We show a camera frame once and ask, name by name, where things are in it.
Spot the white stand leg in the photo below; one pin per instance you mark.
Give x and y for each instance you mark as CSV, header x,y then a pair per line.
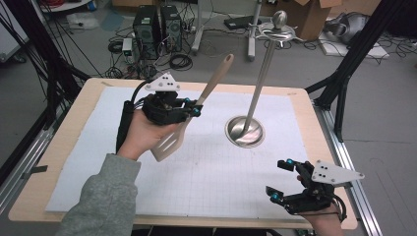
x,y
198,29
253,39

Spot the beige slotted spatula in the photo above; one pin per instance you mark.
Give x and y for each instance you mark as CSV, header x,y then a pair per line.
x,y
170,144

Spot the aluminium rail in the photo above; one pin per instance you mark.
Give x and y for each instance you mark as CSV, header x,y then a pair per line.
x,y
350,154
23,167

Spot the black metal frame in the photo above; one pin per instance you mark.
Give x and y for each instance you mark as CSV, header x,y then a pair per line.
x,y
52,65
347,62

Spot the large black computer tower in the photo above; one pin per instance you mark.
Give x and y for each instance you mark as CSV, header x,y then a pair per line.
x,y
146,31

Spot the clear plastic bag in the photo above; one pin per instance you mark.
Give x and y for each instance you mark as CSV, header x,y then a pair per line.
x,y
83,20

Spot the white grid mat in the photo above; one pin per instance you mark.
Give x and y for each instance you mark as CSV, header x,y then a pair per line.
x,y
213,177

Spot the grey bag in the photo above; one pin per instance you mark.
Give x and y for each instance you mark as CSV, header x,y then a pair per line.
x,y
347,28

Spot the brown cardboard box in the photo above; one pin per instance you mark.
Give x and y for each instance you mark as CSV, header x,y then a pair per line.
x,y
308,16

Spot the flat black device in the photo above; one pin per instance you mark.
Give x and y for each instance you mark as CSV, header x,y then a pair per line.
x,y
239,22

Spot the steel utensil stand with hooks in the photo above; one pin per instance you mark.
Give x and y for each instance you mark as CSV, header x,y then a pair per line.
x,y
259,85

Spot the person's left hand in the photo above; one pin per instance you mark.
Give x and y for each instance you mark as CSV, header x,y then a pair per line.
x,y
141,136

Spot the small white box device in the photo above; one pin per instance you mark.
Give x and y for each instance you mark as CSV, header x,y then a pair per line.
x,y
127,46

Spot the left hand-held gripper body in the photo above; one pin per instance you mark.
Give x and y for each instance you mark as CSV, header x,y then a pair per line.
x,y
162,109

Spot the person's right hand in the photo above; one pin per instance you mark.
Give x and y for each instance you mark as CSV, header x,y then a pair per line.
x,y
326,223

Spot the flat white board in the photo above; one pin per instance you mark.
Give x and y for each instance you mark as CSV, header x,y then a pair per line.
x,y
360,50

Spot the slim black computer tower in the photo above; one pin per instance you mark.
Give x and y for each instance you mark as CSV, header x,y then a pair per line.
x,y
171,28

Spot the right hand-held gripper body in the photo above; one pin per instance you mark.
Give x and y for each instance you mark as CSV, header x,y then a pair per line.
x,y
314,200

